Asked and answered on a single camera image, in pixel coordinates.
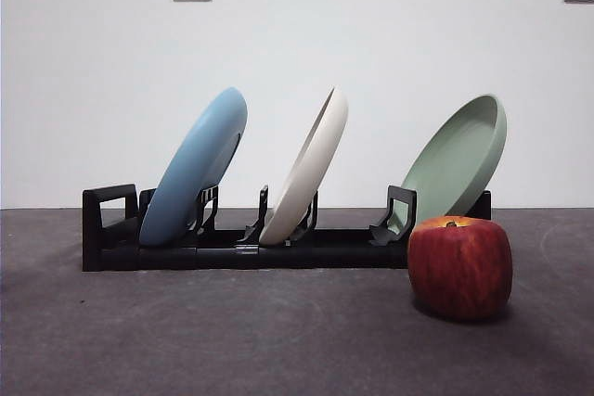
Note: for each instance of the blue plate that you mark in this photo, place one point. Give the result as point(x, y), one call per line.
point(185, 182)

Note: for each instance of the red apple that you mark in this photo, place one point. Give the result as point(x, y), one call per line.
point(459, 271)

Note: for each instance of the beige plate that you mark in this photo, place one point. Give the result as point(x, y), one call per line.
point(306, 173)

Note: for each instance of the black plate rack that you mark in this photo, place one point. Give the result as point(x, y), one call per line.
point(325, 257)

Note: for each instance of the green plate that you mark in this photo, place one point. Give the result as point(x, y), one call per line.
point(459, 159)

